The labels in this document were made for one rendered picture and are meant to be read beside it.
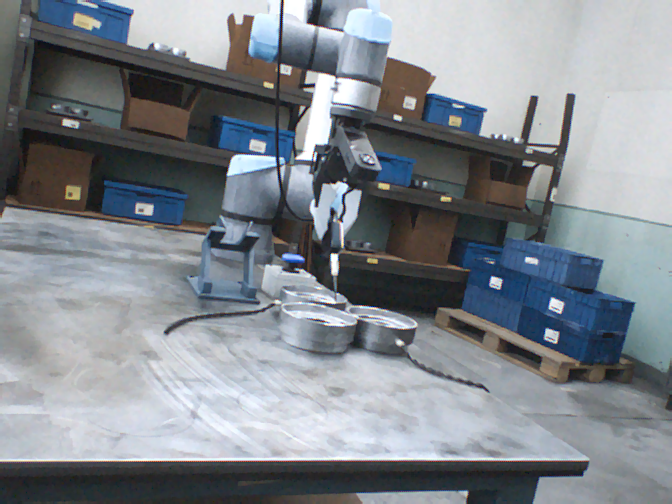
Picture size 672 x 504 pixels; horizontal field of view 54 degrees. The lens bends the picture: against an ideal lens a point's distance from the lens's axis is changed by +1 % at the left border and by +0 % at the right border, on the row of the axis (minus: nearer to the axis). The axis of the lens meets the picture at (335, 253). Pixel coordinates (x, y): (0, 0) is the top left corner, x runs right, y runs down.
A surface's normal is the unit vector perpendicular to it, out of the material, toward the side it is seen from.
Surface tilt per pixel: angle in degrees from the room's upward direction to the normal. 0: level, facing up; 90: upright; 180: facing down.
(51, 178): 92
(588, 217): 90
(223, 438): 0
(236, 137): 90
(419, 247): 91
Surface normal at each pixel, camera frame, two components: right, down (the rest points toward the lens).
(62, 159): 0.43, 0.36
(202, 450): 0.20, -0.97
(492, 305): -0.83, -0.11
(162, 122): 0.41, 0.08
